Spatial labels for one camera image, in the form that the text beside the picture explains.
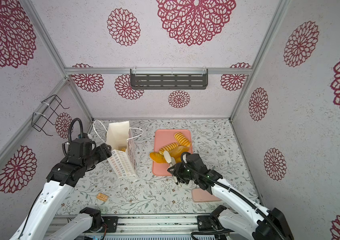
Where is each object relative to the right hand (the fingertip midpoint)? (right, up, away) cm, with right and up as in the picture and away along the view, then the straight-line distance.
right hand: (168, 170), depth 76 cm
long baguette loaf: (+5, +7, +16) cm, 19 cm away
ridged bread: (+9, +14, +28) cm, 32 cm away
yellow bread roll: (+6, +4, +16) cm, 18 cm away
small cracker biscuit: (-36, -16, +6) cm, 40 cm away
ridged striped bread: (0, +9, +21) cm, 23 cm away
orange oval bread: (-7, +4, +17) cm, 18 cm away
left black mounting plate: (-28, -25, -3) cm, 38 cm away
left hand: (-31, +9, -2) cm, 32 cm away
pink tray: (-4, +16, +34) cm, 37 cm away
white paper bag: (-24, +16, -3) cm, 29 cm away
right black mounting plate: (+19, -28, +1) cm, 34 cm away
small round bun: (-22, +11, -4) cm, 25 cm away
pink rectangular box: (+13, -5, -19) cm, 24 cm away
